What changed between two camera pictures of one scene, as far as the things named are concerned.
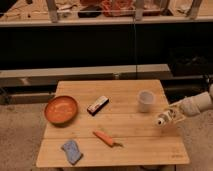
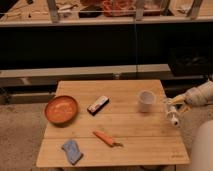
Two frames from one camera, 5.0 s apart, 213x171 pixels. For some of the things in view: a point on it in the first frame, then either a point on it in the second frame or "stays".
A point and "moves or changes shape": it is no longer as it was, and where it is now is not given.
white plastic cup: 145,99 stays
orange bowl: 61,110 stays
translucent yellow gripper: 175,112 to 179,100
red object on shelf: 116,8 stays
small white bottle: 161,120 moves or changes shape
